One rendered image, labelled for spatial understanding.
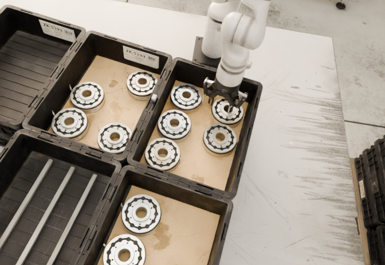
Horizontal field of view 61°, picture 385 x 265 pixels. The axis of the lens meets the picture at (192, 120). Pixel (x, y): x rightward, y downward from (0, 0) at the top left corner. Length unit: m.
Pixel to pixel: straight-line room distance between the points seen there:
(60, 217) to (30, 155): 0.21
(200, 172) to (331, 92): 0.72
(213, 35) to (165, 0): 1.60
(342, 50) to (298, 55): 1.28
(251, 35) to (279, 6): 2.16
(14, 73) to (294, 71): 1.07
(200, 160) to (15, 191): 0.52
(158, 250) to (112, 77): 0.58
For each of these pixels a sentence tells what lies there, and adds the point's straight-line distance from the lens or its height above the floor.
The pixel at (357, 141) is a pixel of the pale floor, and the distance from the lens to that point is 2.33.
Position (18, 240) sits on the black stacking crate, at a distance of 0.98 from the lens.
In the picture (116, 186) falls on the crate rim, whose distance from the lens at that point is 0.87.
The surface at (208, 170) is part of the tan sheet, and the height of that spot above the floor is 0.83.
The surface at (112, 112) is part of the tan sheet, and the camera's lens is 1.07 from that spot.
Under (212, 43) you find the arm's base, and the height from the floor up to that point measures 0.87.
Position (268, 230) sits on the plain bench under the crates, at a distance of 1.11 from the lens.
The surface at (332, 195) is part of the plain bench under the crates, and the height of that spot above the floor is 0.70.
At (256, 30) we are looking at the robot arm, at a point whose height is 1.22.
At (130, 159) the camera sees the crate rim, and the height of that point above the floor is 0.93.
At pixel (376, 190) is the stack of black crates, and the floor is 0.29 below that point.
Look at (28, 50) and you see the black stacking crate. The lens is 1.30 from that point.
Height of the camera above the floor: 1.73
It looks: 58 degrees down
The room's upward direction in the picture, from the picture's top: 11 degrees clockwise
